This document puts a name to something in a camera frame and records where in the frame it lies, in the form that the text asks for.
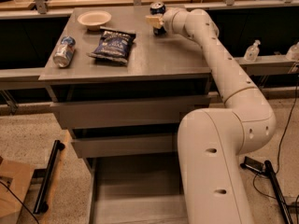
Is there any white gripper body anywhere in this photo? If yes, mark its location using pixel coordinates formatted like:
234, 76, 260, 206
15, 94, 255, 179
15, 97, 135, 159
163, 7, 188, 35

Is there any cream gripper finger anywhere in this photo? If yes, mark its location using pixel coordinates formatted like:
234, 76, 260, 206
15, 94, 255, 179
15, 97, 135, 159
146, 14, 164, 29

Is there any blue pepsi can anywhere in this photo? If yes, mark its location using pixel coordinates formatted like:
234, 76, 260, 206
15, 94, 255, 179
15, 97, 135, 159
149, 1, 165, 35

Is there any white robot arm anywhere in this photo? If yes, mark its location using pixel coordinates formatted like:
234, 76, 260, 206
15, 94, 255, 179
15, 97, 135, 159
146, 7, 276, 224

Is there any grey drawer cabinet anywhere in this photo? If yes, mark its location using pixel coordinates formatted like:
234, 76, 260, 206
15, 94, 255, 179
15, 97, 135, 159
39, 7, 210, 224

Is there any silver lying soda can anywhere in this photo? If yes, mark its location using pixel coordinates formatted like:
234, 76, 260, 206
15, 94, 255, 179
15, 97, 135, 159
53, 36, 76, 68

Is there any grey top drawer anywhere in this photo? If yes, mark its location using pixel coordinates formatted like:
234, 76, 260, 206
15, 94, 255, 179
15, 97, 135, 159
51, 95, 210, 129

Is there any grey middle drawer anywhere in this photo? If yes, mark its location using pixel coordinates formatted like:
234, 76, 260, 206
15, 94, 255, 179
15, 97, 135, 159
72, 133, 178, 158

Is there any grey open bottom drawer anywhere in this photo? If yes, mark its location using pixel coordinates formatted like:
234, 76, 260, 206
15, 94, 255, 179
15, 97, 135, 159
89, 153, 188, 224

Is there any blue chip bag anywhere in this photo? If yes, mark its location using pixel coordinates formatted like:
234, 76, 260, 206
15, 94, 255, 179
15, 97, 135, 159
88, 27, 136, 64

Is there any white paper bowl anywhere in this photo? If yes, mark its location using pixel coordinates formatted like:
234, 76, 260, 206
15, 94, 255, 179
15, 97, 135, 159
78, 10, 111, 31

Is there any clear sanitizer pump bottle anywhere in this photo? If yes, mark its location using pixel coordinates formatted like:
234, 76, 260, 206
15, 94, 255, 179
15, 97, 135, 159
244, 40, 261, 63

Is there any black device on floor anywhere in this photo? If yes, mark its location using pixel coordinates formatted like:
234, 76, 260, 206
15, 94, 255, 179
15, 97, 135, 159
240, 157, 263, 174

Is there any black bar right floor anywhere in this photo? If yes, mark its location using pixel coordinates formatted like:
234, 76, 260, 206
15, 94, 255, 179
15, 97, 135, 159
264, 161, 293, 224

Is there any black bar floor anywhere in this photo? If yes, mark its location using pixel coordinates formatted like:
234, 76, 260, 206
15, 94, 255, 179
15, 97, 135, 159
264, 161, 293, 224
34, 140, 65, 215

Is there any black bar left floor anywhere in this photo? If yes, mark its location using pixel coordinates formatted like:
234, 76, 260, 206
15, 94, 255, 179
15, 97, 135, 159
34, 140, 65, 215

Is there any cardboard box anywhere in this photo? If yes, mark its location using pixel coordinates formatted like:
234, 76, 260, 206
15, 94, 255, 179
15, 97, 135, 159
0, 159, 35, 224

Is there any grey metal rail shelf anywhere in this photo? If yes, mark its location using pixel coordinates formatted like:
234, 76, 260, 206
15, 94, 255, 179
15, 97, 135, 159
0, 55, 298, 90

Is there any black cable right floor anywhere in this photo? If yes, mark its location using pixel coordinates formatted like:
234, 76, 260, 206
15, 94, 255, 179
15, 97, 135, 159
252, 75, 299, 224

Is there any black cable floor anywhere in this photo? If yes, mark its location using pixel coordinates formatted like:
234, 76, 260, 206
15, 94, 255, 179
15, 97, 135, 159
0, 180, 41, 224
252, 75, 299, 224

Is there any black cable left floor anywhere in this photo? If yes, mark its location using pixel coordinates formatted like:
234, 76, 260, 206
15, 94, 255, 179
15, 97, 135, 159
0, 180, 41, 224

